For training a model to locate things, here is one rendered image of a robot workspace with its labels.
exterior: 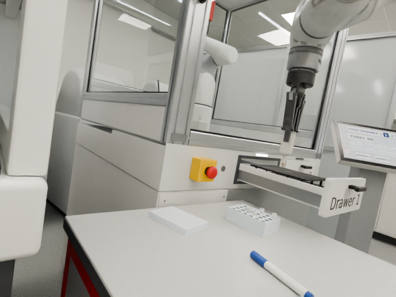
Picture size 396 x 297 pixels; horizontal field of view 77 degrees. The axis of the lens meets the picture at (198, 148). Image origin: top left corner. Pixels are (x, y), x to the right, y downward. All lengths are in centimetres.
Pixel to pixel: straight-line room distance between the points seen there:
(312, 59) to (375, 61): 197
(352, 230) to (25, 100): 181
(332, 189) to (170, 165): 46
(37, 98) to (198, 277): 36
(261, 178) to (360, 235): 113
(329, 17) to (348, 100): 205
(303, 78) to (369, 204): 128
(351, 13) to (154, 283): 62
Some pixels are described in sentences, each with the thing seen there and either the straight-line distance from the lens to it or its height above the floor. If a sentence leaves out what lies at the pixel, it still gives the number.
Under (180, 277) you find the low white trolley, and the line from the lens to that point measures 46.
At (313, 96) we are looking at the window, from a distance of 140.
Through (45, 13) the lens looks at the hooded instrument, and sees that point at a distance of 39.
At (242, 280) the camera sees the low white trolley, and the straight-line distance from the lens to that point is 49.
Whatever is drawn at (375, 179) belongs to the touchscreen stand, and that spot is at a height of 87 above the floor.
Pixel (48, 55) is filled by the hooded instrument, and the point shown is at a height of 106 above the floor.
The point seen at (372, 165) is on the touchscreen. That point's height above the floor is 96.
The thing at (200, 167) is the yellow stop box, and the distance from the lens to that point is 77.
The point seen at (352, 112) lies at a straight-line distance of 264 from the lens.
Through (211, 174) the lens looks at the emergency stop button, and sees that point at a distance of 76.
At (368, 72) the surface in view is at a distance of 270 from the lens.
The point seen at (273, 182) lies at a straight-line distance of 88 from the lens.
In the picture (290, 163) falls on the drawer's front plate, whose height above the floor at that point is 91.
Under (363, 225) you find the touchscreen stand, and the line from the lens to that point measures 192.
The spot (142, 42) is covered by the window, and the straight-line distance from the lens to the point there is 102.
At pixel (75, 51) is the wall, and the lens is 393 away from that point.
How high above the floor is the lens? 101
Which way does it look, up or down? 5 degrees down
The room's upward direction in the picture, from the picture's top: 10 degrees clockwise
